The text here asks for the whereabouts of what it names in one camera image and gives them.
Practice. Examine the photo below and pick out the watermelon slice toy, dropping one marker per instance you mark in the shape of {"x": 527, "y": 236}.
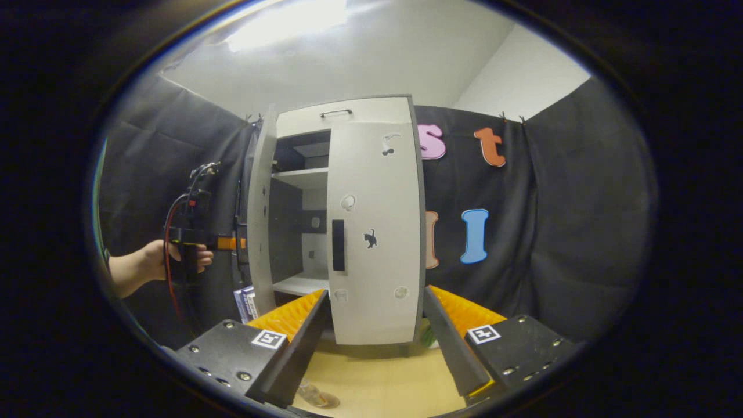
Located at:
{"x": 429, "y": 335}

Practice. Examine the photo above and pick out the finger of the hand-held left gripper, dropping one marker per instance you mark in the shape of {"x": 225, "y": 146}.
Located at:
{"x": 229, "y": 242}

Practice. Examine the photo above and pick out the white cabinet with grey interior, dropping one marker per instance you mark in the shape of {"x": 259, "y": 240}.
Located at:
{"x": 287, "y": 232}

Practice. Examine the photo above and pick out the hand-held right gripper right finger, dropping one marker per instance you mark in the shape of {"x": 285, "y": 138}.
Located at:
{"x": 447, "y": 337}

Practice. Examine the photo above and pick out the white cabinet door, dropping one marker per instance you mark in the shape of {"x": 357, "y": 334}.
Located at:
{"x": 383, "y": 191}
{"x": 261, "y": 203}

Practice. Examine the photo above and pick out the white cabinet shelf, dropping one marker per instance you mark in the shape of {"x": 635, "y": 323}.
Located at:
{"x": 302, "y": 177}

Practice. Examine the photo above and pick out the blue white printed packet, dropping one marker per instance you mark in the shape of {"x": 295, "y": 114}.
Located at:
{"x": 246, "y": 303}

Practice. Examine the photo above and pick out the round brown coaster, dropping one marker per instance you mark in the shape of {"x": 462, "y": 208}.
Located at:
{"x": 329, "y": 400}

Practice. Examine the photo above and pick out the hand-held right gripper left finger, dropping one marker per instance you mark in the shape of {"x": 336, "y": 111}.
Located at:
{"x": 302, "y": 337}

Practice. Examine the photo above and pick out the clear plastic bottle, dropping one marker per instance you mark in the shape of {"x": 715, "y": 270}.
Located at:
{"x": 310, "y": 390}

